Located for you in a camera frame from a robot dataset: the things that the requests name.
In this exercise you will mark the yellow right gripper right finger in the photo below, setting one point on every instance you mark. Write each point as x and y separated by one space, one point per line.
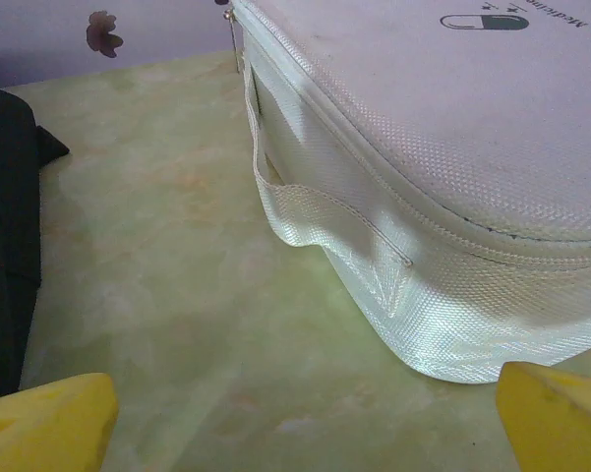
560 423

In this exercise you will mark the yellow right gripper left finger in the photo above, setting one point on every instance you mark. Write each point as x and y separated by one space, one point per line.
49 428

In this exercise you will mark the black backpack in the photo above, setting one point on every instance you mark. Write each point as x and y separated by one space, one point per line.
5 221

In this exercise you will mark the white medicine case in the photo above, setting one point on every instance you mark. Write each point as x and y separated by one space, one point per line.
447 147

